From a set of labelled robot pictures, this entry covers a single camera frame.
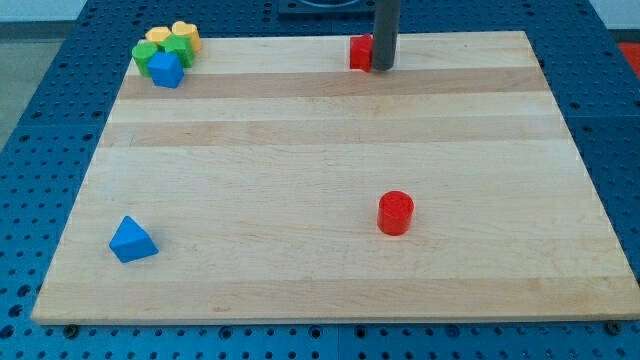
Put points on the green cylinder block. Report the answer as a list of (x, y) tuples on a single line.
[(142, 53)]

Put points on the light wooden board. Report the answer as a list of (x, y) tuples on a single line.
[(258, 179)]

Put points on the green star block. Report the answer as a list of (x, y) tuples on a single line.
[(180, 46)]

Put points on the blue cube block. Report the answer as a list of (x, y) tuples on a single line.
[(166, 70)]

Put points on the red star block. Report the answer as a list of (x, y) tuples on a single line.
[(360, 52)]

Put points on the yellow heart block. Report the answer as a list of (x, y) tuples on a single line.
[(190, 31)]

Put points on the yellow hexagon block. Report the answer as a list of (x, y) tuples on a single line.
[(158, 34)]

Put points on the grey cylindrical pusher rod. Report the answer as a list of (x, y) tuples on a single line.
[(385, 33)]

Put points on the red cylinder block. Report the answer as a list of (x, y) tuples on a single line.
[(395, 211)]

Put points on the blue triangle block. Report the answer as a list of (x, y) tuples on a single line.
[(131, 242)]

